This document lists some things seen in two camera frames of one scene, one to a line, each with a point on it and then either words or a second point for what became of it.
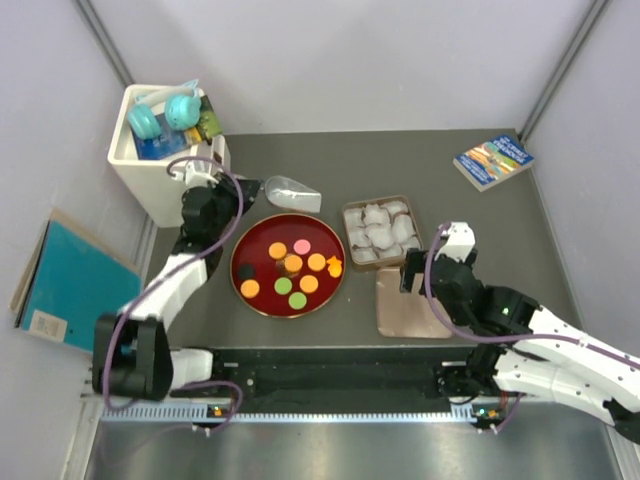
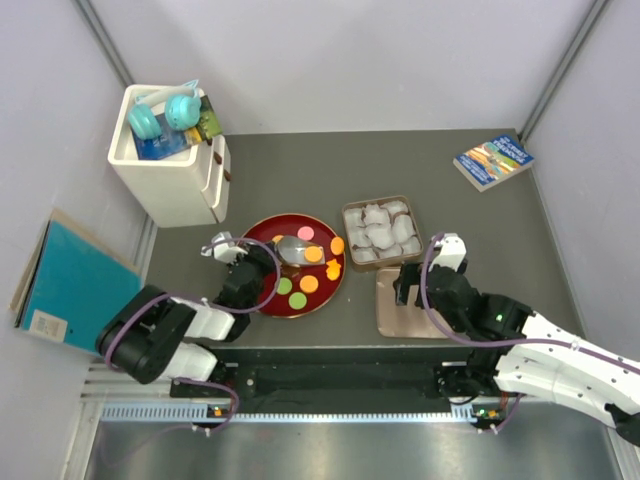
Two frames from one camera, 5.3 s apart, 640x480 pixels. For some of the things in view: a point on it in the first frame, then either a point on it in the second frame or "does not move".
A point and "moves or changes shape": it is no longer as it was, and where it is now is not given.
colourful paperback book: (489, 163) does not move
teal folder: (73, 276) does not move
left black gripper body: (226, 200) to (264, 266)
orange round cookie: (316, 262) moves or changes shape
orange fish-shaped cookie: (335, 267) does not move
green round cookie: (297, 300) does not move
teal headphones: (182, 111) does not move
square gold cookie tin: (381, 230) does not move
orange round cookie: (308, 284) does not move
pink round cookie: (302, 246) to (306, 233)
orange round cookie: (277, 250) to (337, 245)
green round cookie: (283, 285) does not move
